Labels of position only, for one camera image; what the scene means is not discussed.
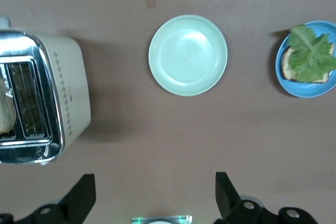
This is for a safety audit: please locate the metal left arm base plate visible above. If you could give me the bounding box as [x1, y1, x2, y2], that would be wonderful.
[131, 215, 193, 224]

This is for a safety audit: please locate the blue round plate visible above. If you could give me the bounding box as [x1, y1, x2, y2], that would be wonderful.
[275, 20, 336, 98]

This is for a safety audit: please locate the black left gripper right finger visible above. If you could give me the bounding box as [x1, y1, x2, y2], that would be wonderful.
[214, 172, 319, 224]

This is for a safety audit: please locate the brown bread slice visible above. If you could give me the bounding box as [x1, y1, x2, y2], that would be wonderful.
[281, 42, 335, 84]
[0, 77, 17, 135]

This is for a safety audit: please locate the pale green round plate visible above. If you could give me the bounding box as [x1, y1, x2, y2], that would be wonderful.
[148, 15, 228, 97]

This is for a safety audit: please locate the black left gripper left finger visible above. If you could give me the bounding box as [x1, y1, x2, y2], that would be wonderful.
[0, 173, 97, 224]

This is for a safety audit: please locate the beige chrome toaster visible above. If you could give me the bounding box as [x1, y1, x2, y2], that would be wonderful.
[0, 15, 92, 166]

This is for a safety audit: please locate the green lettuce leaf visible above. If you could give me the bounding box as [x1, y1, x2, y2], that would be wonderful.
[288, 24, 336, 83]

